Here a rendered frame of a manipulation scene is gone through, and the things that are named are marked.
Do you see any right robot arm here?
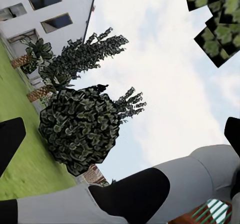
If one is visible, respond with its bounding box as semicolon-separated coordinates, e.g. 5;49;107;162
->
0;144;240;224

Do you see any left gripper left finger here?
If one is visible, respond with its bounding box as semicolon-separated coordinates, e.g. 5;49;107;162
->
0;116;26;177

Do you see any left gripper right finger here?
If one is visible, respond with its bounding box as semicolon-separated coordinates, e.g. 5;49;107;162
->
224;116;240;157

